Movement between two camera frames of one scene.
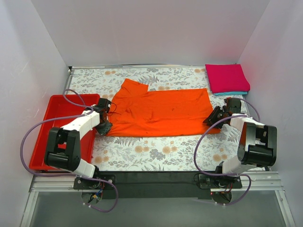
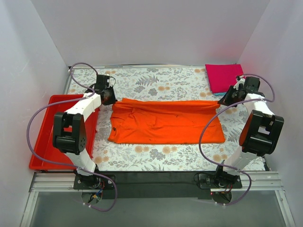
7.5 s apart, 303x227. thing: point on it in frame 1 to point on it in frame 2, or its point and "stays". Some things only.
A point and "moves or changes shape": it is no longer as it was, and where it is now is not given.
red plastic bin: [60, 109] stays
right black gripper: [217, 114] to [227, 97]
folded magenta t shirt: [227, 78] stays
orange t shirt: [138, 111] moves or changes shape
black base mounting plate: [157, 185] stays
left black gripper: [104, 126] to [110, 98]
